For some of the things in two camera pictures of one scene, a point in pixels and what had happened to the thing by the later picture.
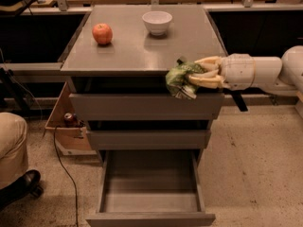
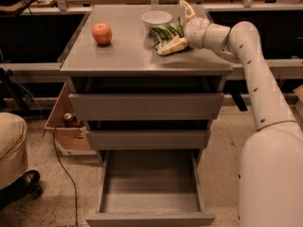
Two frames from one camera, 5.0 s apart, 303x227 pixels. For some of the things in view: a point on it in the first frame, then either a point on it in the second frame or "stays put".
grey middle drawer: x=150 y=139 stays put
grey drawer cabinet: x=115 y=66 stays put
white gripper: x=237 y=71 to x=195 y=32
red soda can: x=68 y=121 stays put
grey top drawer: x=145 y=106 stays put
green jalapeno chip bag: x=176 y=78 to x=161 y=33
